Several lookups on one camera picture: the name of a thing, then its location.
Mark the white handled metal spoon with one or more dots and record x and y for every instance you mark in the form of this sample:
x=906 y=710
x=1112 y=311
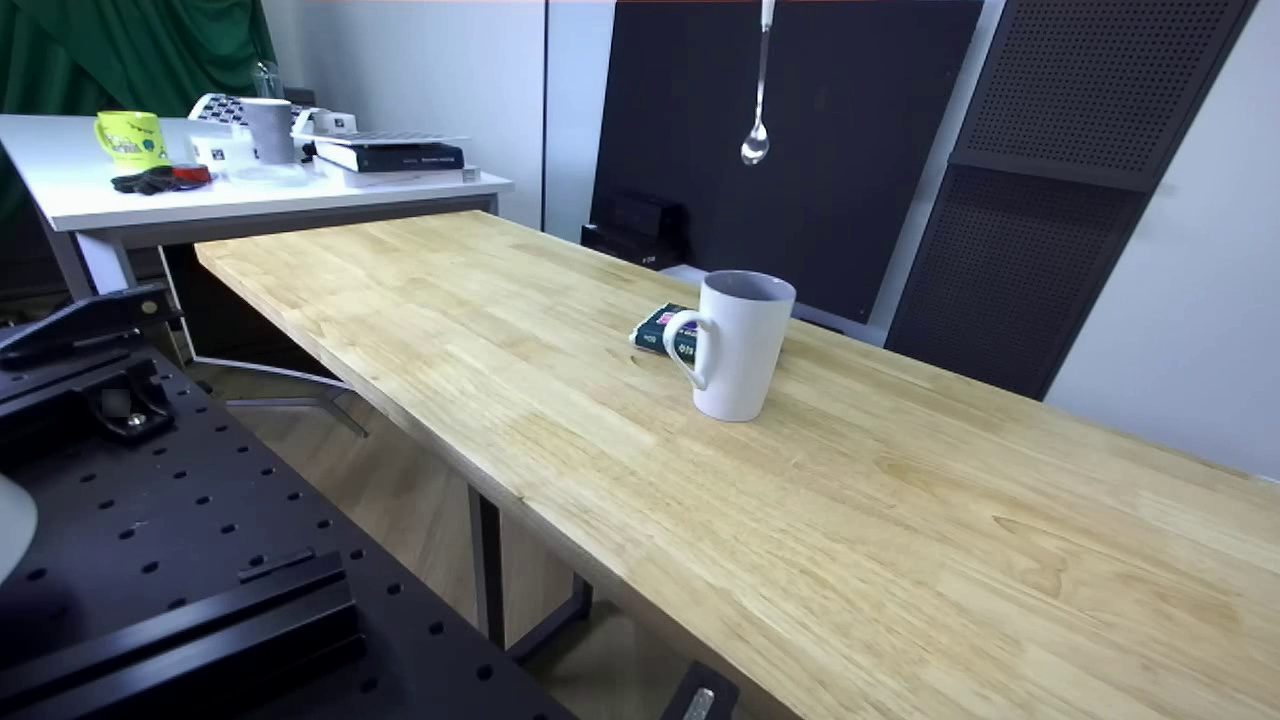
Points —
x=759 y=141

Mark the green curtain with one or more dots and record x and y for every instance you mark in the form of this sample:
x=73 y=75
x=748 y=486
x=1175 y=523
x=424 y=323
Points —
x=76 y=59

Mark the dark partition panel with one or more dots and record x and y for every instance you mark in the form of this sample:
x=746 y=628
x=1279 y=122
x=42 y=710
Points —
x=855 y=102

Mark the white checkered object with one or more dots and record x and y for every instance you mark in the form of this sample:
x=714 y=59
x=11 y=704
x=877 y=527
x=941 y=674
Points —
x=223 y=132

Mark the dark perforated panel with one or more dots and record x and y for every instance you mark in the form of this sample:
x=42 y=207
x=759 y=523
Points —
x=1069 y=128

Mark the white side desk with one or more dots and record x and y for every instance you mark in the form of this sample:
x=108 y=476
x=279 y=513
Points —
x=93 y=224

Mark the black red tool on desk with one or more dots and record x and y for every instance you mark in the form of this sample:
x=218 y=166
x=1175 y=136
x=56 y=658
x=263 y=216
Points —
x=166 y=177

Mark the yellow green cup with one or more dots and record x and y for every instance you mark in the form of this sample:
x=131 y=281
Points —
x=135 y=141

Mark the black book on desk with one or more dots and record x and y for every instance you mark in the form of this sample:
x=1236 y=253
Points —
x=390 y=155

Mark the grey mug on desk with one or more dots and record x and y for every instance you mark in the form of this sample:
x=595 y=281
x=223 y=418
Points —
x=268 y=124

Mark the green tissue packet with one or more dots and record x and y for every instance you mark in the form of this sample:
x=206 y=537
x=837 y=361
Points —
x=651 y=333

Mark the black perforated breadboard base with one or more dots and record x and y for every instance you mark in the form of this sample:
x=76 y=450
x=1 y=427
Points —
x=166 y=566

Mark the white ceramic mug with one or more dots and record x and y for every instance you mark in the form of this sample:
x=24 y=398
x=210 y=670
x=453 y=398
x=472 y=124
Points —
x=730 y=343

